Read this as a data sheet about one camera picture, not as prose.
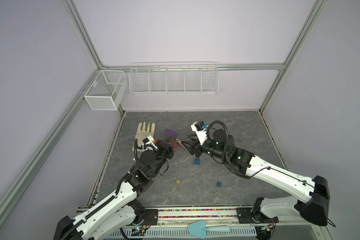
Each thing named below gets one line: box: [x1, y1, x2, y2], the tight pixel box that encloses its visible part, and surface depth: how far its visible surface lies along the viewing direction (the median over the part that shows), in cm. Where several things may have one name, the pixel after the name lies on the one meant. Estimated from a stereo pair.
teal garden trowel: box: [188, 220, 231, 239], surface depth 72 cm
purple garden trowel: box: [165, 129, 178, 138], surface depth 111 cm
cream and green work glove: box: [132, 121, 156, 152], surface depth 111 cm
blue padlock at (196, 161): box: [193, 158, 200, 166], surface depth 94 cm
